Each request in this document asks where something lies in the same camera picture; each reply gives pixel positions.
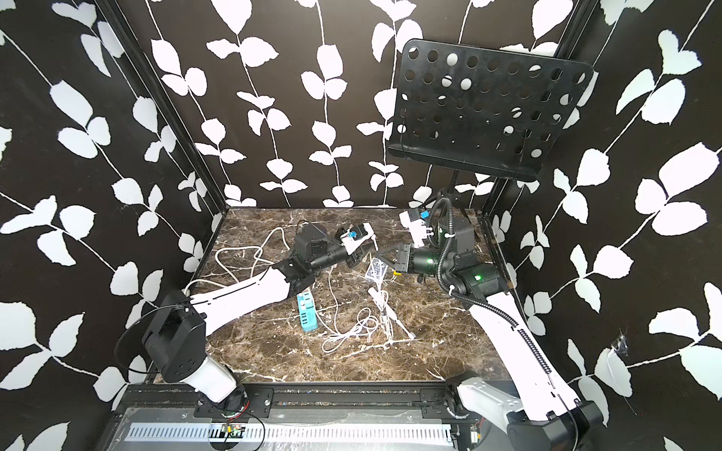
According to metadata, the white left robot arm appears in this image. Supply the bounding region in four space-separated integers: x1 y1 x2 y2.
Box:
142 244 373 412

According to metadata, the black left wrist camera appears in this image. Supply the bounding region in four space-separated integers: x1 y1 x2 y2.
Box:
293 223 329 261

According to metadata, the blue playing card box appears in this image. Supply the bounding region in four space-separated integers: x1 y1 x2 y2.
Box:
365 257 388 284

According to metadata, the white thin cable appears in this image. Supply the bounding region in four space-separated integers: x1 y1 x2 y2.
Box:
320 264 390 355

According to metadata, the black front rail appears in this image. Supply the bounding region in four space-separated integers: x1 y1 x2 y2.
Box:
162 382 571 424

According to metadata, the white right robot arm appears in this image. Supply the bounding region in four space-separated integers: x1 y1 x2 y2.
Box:
375 244 603 450

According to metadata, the black music stand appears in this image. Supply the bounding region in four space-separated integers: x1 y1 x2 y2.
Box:
387 39 593 182

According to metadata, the white power strip cord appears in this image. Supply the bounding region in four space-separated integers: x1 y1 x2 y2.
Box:
168 224 294 334

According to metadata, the teal wall charger cube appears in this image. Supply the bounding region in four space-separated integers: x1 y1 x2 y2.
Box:
338 223 378 256

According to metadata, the teal power strip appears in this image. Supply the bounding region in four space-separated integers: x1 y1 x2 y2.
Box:
296 289 318 333

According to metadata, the white electric toothbrush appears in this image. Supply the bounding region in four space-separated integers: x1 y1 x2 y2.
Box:
368 288 416 340

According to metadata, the white charging cable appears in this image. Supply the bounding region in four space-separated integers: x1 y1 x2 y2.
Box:
352 253 419 345

